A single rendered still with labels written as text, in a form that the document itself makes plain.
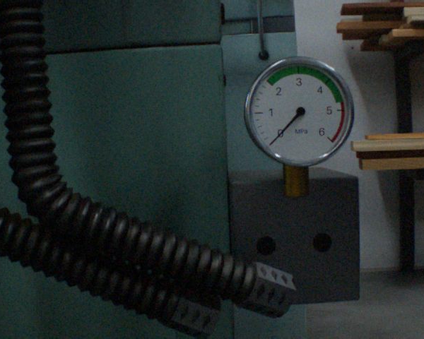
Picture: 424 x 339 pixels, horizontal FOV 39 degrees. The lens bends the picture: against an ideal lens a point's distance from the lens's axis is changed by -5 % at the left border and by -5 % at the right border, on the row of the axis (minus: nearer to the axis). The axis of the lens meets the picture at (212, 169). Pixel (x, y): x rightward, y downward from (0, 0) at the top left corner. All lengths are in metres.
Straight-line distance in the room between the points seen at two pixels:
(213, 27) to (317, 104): 0.10
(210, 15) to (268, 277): 0.18
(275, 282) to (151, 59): 0.18
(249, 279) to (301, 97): 0.11
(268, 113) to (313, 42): 2.50
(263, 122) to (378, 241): 2.55
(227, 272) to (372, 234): 2.57
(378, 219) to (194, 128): 2.48
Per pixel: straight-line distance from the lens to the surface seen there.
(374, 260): 2.90
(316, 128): 0.35
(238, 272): 0.31
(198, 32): 0.42
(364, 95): 2.84
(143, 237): 0.30
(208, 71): 0.41
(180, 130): 0.41
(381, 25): 2.49
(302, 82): 0.35
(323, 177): 0.38
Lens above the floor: 0.65
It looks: 3 degrees down
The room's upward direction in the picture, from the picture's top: 2 degrees counter-clockwise
